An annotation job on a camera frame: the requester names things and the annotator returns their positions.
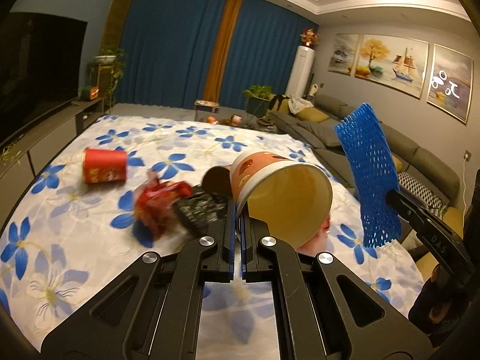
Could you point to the small left landscape painting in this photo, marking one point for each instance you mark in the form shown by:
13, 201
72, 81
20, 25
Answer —
344, 53

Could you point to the dark tv cabinet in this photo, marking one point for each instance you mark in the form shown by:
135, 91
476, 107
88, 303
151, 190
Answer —
27, 155

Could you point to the blue curtain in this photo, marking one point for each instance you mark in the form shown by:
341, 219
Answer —
169, 47

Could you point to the floral blue white tablecloth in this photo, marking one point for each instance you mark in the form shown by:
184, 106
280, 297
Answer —
131, 184

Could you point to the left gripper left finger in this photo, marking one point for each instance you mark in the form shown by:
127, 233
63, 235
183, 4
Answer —
152, 309

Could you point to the sailboat tree painting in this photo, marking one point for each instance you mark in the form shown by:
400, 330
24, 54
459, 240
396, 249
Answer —
395, 62

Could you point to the black white patterned pillow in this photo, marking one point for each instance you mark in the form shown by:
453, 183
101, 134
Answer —
424, 196

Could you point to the green potted plant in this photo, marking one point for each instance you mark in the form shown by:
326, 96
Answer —
258, 99

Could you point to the red snack wrapper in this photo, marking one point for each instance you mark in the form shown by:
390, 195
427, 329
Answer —
153, 203

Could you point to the plant on stand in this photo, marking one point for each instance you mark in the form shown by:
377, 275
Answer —
106, 70

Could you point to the far mustard cushion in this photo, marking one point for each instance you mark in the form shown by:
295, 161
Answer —
312, 114

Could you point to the white cloth on sofa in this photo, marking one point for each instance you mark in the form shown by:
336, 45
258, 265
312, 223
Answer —
297, 104

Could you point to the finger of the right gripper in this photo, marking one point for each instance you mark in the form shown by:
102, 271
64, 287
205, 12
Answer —
445, 245

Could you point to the orange curtain strip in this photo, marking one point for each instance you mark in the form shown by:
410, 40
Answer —
219, 56

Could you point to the right purple landscape painting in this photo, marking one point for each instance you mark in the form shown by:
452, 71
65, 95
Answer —
451, 82

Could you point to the orange patterned paper cup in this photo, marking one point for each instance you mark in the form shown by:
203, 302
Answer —
293, 198

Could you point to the blue foam fruit net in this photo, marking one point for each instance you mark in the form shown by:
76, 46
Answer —
366, 149

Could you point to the artificial flower arrangement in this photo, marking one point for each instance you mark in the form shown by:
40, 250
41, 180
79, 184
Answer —
309, 38

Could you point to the white standing air conditioner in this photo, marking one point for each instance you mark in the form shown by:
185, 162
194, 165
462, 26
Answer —
300, 72

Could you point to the black remote-like wrapper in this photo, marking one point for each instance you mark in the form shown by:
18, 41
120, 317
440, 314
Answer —
199, 210

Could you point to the wall power socket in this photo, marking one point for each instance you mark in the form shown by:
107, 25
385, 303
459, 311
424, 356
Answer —
467, 155

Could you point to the grey sectional sofa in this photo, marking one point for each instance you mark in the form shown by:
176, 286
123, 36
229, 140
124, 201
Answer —
408, 156

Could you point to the dark coffee table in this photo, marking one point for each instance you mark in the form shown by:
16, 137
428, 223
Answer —
180, 114

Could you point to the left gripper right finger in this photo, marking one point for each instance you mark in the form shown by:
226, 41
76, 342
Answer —
323, 310

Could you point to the black television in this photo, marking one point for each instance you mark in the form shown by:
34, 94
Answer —
40, 67

